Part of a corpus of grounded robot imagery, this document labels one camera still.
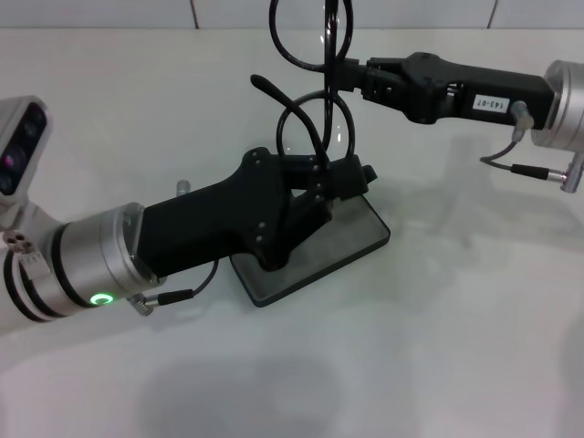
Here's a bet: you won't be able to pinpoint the right gripper cable with plug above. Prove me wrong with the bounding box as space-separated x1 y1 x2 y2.
479 100 582 196

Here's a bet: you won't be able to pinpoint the gripper cable with plug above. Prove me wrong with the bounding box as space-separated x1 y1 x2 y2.
129 180 222 318
479 100 582 196

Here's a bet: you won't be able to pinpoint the left gripper cable with plug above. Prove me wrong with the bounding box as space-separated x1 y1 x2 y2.
129 180 222 318

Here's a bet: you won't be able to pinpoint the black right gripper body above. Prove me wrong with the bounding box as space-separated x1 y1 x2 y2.
395 51 556 132

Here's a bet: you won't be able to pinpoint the black glasses case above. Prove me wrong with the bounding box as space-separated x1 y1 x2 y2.
230 166 392 308

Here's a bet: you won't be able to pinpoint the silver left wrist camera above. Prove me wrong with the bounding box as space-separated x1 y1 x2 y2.
0 94 55 205

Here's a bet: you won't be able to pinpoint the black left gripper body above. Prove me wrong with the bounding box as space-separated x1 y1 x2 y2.
135 146 294 280

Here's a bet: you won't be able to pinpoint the black glasses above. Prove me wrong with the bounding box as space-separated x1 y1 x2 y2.
249 0 360 171

